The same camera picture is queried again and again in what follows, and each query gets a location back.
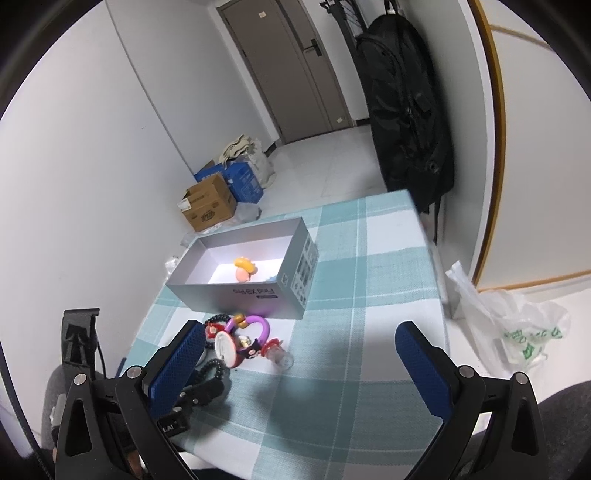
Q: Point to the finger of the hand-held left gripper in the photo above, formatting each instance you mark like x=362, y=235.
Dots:
x=205, y=392

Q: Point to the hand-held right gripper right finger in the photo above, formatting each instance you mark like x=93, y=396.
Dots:
x=420, y=369

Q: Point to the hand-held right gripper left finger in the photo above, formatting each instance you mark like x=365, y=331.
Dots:
x=178, y=364

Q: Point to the red white figure charm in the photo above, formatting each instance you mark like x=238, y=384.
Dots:
x=212, y=328

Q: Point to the white round pendant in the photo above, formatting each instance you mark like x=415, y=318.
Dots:
x=226, y=345

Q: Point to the grey cardboard box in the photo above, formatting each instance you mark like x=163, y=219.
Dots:
x=231, y=295

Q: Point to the yellow pink toy figure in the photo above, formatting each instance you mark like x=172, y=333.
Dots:
x=244, y=270

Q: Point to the teal checked tablecloth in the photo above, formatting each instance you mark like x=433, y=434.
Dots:
x=360, y=300

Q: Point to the white green-print plastic bag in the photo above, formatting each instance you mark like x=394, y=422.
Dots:
x=512, y=323

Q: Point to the crumpled clear plastic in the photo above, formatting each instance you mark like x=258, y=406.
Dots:
x=174, y=258

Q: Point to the person's right leg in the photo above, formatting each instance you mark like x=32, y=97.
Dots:
x=570, y=424

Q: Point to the brown cardboard carton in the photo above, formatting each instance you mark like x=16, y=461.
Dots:
x=210, y=203

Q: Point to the clear plastic wrap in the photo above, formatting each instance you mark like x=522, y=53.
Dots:
x=247, y=212

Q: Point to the flat blue carton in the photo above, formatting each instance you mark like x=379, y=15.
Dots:
x=207, y=173

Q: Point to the blue printed carton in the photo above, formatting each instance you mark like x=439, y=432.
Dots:
x=244, y=182

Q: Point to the white wood-edged panel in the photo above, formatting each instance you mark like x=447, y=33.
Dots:
x=540, y=161

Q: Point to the black backpack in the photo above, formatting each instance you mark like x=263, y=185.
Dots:
x=406, y=115

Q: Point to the grey-brown door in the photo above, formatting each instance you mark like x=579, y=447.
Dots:
x=295, y=69

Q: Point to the black coat rack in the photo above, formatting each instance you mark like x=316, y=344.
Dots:
x=341, y=11

